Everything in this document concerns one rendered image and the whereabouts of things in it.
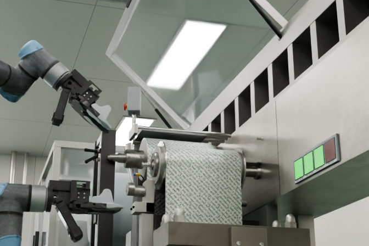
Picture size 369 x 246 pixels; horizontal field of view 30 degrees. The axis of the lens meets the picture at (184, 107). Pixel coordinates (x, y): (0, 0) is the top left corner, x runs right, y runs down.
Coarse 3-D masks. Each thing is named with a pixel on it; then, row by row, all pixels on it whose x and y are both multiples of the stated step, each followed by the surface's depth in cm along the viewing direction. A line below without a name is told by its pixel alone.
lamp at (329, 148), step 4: (332, 140) 171; (328, 144) 173; (332, 144) 171; (328, 148) 173; (332, 148) 171; (328, 152) 173; (332, 152) 171; (328, 156) 173; (332, 156) 171; (328, 160) 172
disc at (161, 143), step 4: (160, 144) 210; (164, 144) 206; (164, 148) 205; (164, 152) 204; (164, 156) 204; (164, 160) 204; (164, 164) 203; (164, 168) 203; (164, 172) 202; (164, 176) 203; (156, 184) 210; (160, 184) 205; (156, 188) 209
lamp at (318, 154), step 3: (321, 147) 177; (315, 150) 180; (318, 150) 178; (321, 150) 177; (315, 153) 180; (318, 153) 178; (321, 153) 176; (315, 156) 180; (318, 156) 178; (321, 156) 176; (315, 159) 179; (318, 159) 178; (321, 159) 176; (315, 162) 179; (318, 162) 177; (321, 162) 176; (315, 165) 179; (318, 165) 177; (315, 168) 179
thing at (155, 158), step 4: (152, 156) 210; (156, 156) 206; (152, 160) 210; (156, 160) 206; (152, 164) 209; (156, 164) 205; (152, 168) 210; (156, 168) 205; (152, 172) 208; (156, 172) 206; (152, 176) 208
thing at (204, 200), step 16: (176, 176) 203; (192, 176) 204; (176, 192) 201; (192, 192) 203; (208, 192) 204; (224, 192) 206; (240, 192) 207; (192, 208) 201; (208, 208) 202; (224, 208) 204; (240, 208) 205; (240, 224) 204
